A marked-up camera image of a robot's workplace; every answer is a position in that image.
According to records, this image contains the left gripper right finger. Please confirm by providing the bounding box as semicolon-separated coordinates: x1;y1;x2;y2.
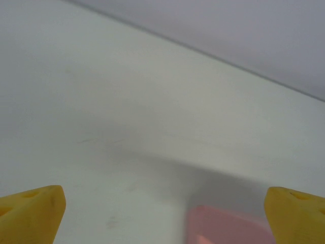
264;186;325;244

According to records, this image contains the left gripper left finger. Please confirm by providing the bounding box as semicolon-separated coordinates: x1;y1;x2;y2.
0;185;67;244

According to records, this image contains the pink cloth garment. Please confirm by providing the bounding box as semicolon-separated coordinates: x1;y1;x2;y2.
183;205;276;244

